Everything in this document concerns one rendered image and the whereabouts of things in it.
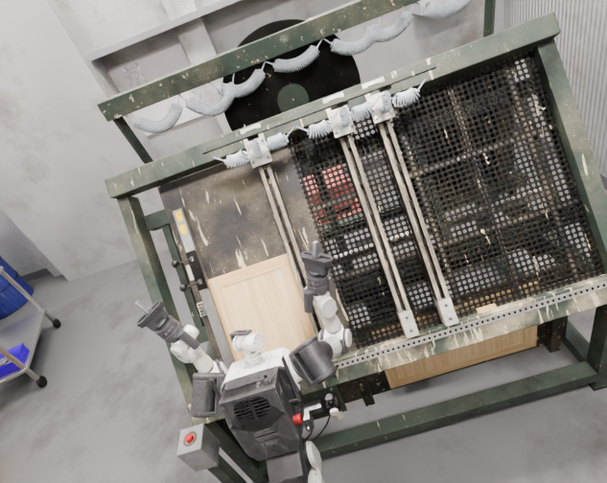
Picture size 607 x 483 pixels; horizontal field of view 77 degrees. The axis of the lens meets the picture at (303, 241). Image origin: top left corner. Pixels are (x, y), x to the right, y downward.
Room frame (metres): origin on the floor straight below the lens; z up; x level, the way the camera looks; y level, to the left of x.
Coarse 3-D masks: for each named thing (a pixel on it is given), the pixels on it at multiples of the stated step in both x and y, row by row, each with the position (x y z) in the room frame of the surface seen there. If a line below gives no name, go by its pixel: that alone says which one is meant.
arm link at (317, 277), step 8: (304, 256) 1.14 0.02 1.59; (328, 256) 1.11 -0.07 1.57; (312, 264) 1.11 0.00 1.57; (320, 264) 1.08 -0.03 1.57; (328, 264) 1.08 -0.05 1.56; (312, 272) 1.10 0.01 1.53; (320, 272) 1.08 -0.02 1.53; (328, 272) 1.11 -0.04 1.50; (312, 280) 1.09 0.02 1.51; (320, 280) 1.08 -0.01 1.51; (328, 280) 1.10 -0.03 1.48
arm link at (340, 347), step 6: (348, 330) 1.11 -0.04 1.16; (318, 336) 1.13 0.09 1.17; (330, 336) 1.09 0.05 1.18; (342, 336) 1.08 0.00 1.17; (348, 336) 1.08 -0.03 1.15; (330, 342) 1.00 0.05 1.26; (336, 342) 1.03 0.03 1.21; (342, 342) 1.05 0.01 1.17; (348, 342) 1.06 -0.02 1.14; (336, 348) 0.99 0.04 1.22; (342, 348) 1.03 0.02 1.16; (348, 348) 1.07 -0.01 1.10; (336, 354) 0.98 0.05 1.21; (342, 354) 1.02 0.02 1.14
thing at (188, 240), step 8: (184, 216) 1.76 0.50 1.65; (176, 224) 1.75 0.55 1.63; (192, 232) 1.74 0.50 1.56; (184, 240) 1.70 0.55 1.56; (192, 240) 1.69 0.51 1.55; (192, 248) 1.66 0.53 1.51; (200, 264) 1.62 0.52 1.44; (208, 288) 1.54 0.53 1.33; (208, 296) 1.52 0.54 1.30; (208, 304) 1.50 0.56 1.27; (208, 312) 1.48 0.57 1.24; (216, 312) 1.47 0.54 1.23; (216, 320) 1.45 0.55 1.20; (216, 328) 1.43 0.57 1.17; (216, 336) 1.41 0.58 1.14; (224, 336) 1.40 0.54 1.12; (224, 344) 1.38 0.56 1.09; (224, 352) 1.36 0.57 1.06; (224, 360) 1.34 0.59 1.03; (232, 360) 1.33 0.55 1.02
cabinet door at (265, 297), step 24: (264, 264) 1.54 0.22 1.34; (288, 264) 1.50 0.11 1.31; (216, 288) 1.55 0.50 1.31; (240, 288) 1.52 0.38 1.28; (264, 288) 1.48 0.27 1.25; (288, 288) 1.45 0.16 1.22; (240, 312) 1.46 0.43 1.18; (264, 312) 1.42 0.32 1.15; (288, 312) 1.39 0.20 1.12; (264, 336) 1.36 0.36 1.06; (288, 336) 1.33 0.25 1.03
